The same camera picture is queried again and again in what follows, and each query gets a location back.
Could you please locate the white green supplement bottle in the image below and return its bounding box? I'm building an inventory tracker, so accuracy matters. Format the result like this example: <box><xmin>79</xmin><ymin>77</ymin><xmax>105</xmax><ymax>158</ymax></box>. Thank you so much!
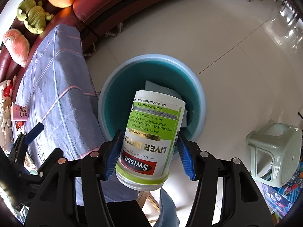
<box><xmin>116</xmin><ymin>90</ymin><xmax>185</xmax><ymax>192</ymax></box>

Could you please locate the pink paper cup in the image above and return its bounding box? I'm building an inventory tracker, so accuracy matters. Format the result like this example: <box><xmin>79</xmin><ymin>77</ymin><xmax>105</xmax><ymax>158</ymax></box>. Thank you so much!
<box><xmin>11</xmin><ymin>103</ymin><xmax>29</xmax><ymax>121</ymax></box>

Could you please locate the teal trash bucket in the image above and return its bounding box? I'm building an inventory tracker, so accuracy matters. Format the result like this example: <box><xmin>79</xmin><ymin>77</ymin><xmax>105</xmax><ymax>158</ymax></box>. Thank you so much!
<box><xmin>98</xmin><ymin>54</ymin><xmax>206</xmax><ymax>141</ymax></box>

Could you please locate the white rabbit plush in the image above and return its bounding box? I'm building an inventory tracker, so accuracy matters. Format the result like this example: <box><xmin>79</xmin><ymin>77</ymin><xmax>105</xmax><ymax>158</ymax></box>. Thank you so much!
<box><xmin>1</xmin><ymin>107</ymin><xmax>13</xmax><ymax>154</ymax></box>

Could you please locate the blue toy box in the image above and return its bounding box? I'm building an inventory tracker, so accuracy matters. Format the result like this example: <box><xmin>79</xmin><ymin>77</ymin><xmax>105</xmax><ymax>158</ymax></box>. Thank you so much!
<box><xmin>262</xmin><ymin>161</ymin><xmax>303</xmax><ymax>219</ymax></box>

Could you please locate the plaid purple tablecloth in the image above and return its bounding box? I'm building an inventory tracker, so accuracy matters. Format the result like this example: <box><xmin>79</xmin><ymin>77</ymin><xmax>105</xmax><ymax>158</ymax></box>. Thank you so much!
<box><xmin>11</xmin><ymin>23</ymin><xmax>140</xmax><ymax>206</ymax></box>

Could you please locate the pale green plastic stool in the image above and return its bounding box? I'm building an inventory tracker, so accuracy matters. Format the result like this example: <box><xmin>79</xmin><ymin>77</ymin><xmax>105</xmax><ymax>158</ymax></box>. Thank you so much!
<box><xmin>245</xmin><ymin>120</ymin><xmax>302</xmax><ymax>187</ymax></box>

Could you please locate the pink plush toy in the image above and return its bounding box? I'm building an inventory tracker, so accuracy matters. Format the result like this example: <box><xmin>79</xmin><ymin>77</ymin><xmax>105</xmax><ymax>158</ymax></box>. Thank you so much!
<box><xmin>3</xmin><ymin>29</ymin><xmax>30</xmax><ymax>68</ymax></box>

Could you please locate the green dinosaur plush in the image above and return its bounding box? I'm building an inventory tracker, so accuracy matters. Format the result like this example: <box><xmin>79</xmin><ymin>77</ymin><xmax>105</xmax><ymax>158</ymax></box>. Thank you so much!
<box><xmin>16</xmin><ymin>0</ymin><xmax>54</xmax><ymax>34</ymax></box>

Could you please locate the dark red leather sofa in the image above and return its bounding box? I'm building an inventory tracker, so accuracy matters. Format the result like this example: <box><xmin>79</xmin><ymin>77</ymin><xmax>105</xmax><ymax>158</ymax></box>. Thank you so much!
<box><xmin>0</xmin><ymin>0</ymin><xmax>226</xmax><ymax>86</ymax></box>

